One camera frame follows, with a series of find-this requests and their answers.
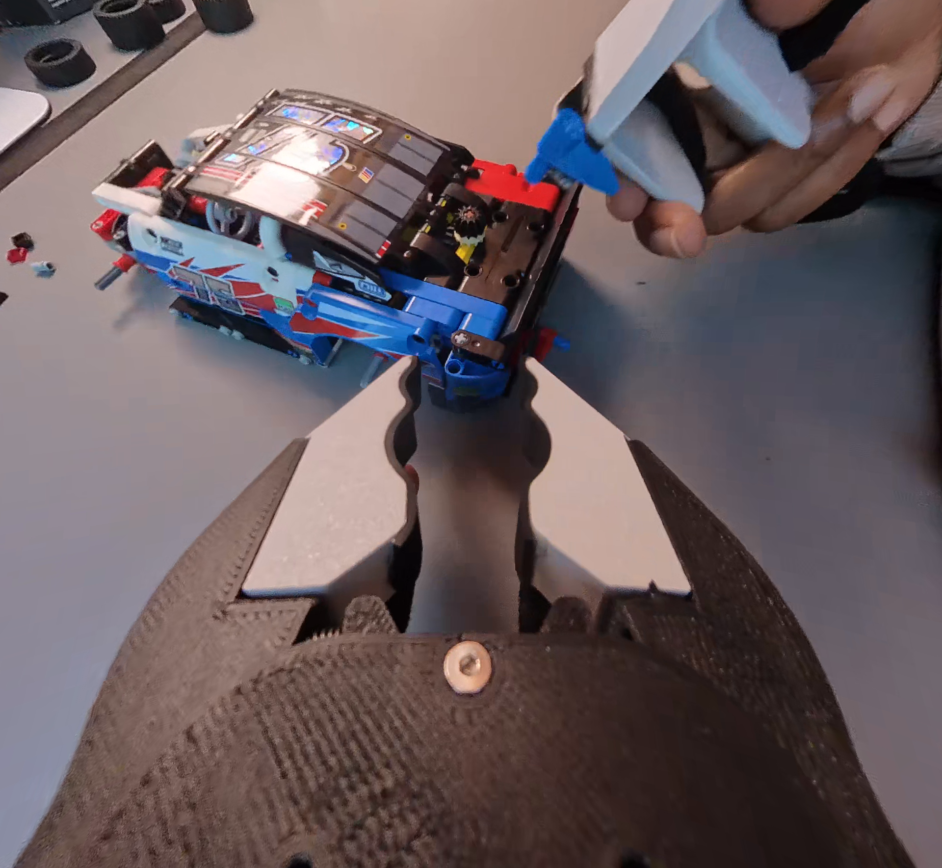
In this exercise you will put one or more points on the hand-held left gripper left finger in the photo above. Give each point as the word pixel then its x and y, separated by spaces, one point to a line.
pixel 338 507

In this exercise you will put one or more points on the lego race car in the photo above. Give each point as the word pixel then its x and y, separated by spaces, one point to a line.
pixel 331 205

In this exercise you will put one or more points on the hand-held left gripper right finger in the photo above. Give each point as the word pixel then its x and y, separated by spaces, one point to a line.
pixel 603 507

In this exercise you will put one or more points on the small pale blue lego piece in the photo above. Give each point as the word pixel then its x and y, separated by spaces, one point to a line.
pixel 43 268

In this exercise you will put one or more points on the white booklet stand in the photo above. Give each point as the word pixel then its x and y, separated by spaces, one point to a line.
pixel 18 121

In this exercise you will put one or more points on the person's right forearm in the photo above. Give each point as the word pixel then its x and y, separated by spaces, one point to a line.
pixel 916 143

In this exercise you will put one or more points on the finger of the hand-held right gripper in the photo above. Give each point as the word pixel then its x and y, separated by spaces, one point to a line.
pixel 662 154
pixel 662 29

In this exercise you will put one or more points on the blue lego connector piece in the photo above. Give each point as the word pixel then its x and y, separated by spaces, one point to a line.
pixel 567 150

